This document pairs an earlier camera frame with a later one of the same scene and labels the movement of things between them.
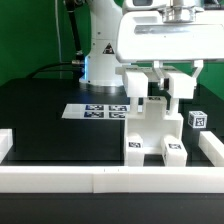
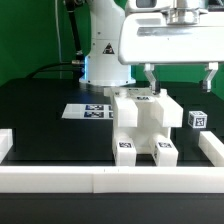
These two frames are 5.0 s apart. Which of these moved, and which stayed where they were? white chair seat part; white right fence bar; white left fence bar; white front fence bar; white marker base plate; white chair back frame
Moved: white chair seat part; white chair back frame
Stayed: white right fence bar; white front fence bar; white left fence bar; white marker base plate
